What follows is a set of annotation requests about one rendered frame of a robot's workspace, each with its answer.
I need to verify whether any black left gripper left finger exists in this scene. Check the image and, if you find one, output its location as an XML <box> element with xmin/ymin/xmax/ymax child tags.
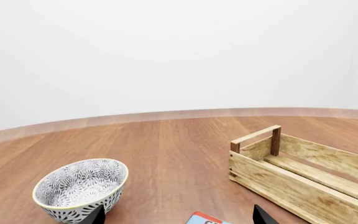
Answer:
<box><xmin>84</xmin><ymin>204</ymin><xmax>107</xmax><ymax>224</ymax></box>

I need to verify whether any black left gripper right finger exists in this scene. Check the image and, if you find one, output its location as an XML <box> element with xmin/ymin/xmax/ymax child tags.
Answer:
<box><xmin>252</xmin><ymin>203</ymin><xmax>279</xmax><ymax>224</ymax></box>

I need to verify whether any light wooden slatted tray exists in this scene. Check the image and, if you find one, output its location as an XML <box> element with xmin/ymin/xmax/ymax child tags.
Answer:
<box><xmin>228</xmin><ymin>124</ymin><xmax>358</xmax><ymax>224</ymax></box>

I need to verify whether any blue and red pudding box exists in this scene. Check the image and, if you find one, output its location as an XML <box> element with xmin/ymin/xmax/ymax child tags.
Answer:
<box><xmin>185</xmin><ymin>211</ymin><xmax>231</xmax><ymax>224</ymax></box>

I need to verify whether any black and white patterned bowl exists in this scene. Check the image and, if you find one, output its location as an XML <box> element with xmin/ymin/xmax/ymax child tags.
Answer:
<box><xmin>32</xmin><ymin>158</ymin><xmax>129</xmax><ymax>224</ymax></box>

